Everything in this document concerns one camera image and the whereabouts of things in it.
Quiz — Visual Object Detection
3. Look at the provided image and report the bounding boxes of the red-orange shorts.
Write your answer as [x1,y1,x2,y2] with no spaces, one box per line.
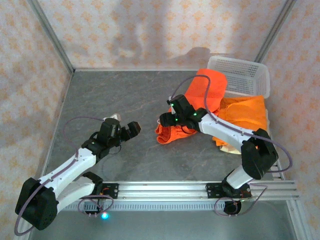
[155,68,229,146]

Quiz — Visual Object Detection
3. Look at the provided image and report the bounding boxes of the beige shorts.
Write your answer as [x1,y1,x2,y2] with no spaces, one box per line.
[219,109,271,155]

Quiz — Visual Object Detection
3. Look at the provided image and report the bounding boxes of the light orange shorts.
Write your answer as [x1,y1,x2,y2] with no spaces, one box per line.
[211,94,267,147]

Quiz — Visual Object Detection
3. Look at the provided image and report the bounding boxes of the white plastic basket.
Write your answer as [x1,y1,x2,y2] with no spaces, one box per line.
[206,55,271,100]

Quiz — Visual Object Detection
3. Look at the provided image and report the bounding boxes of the small lit connector block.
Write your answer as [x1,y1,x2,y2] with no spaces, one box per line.
[84,210,111,221]

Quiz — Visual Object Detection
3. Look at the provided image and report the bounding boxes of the black round connector housing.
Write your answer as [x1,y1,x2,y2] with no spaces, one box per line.
[223,200,243,217]

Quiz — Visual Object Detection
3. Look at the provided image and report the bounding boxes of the grey metal panel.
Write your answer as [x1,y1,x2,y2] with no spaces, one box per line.
[26,209,300,240]

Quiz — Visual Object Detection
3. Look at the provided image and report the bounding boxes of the purple robot arm cable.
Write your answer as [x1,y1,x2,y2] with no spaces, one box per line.
[14,115,106,236]
[168,74,294,174]

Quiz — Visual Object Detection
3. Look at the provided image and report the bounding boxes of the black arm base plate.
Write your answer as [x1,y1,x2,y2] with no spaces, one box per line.
[100,182,119,200]
[205,182,252,199]

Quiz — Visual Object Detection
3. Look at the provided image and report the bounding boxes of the aluminium rail along wall foot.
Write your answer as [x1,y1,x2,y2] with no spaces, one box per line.
[73,66,208,73]

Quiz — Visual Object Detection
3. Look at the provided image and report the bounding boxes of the wide aluminium mounting rail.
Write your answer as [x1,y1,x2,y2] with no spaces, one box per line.
[26,181,300,201]

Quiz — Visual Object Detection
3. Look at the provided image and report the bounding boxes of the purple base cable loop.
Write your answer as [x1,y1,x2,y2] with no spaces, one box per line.
[77,194,115,218]
[213,183,269,218]

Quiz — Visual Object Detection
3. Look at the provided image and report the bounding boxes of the grey slotted cable duct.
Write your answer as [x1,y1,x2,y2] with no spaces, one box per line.
[57,201,289,213]

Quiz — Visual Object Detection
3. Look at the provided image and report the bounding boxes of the aluminium frame post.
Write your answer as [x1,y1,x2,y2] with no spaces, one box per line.
[254,0,298,63]
[26,0,76,74]

